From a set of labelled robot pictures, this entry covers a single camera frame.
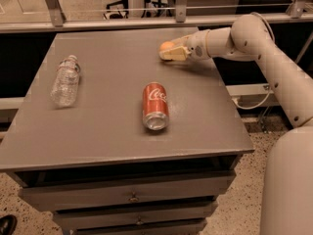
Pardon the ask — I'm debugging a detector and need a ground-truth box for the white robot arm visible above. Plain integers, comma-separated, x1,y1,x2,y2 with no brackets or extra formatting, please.
158,13,313,235

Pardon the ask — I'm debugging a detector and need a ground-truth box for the grey drawer cabinet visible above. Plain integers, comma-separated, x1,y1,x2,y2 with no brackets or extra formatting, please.
0,28,253,235

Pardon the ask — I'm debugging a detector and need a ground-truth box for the black office chair base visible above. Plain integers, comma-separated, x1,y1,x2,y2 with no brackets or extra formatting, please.
104,0,129,20

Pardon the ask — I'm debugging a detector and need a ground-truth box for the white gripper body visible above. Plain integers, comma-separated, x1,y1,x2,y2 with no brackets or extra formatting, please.
186,30,210,60

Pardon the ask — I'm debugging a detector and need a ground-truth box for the grey metal railing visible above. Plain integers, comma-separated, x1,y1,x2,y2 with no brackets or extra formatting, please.
0,0,313,33

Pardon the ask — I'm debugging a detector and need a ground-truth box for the white cable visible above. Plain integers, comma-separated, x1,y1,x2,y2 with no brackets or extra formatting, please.
232,12,277,111

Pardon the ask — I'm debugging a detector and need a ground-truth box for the red Coca-Cola can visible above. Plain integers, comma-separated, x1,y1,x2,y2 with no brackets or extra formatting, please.
143,82,169,131

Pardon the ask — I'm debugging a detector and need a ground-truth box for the clear plastic water bottle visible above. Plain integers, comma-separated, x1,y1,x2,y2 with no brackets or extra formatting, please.
51,55,80,108

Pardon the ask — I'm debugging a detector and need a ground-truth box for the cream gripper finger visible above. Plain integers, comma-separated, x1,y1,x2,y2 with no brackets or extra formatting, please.
171,34,191,47
159,46,190,61

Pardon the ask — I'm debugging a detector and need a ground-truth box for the black shoe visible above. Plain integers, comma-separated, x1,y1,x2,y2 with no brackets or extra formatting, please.
0,215,17,235

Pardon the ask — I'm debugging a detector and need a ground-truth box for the orange fruit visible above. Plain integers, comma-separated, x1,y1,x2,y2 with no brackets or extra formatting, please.
159,41,174,52

